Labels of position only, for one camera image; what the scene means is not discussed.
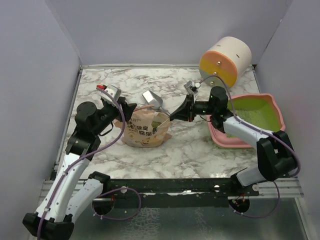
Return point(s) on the green litter pellets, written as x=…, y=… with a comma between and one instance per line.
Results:
x=251, y=116

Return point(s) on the round pastel drawer cabinet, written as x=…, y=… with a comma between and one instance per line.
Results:
x=228, y=58

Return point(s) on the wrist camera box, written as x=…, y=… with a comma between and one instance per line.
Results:
x=192, y=88
x=109, y=93

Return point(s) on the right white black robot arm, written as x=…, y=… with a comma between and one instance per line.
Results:
x=275, y=155

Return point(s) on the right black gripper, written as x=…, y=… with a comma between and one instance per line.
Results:
x=184, y=112

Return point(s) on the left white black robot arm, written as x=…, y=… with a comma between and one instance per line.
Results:
x=55, y=217

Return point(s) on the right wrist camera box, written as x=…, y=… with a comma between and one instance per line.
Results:
x=192, y=88

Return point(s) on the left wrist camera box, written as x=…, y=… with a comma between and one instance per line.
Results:
x=109, y=93

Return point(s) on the pink green litter box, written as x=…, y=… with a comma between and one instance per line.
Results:
x=265, y=104

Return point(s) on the grey metal litter scoop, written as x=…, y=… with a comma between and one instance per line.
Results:
x=153, y=99

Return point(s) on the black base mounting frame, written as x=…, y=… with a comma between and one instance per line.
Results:
x=167, y=193

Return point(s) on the pink cat litter bag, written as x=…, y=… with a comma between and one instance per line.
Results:
x=147, y=128

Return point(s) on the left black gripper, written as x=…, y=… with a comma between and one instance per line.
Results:
x=127, y=108

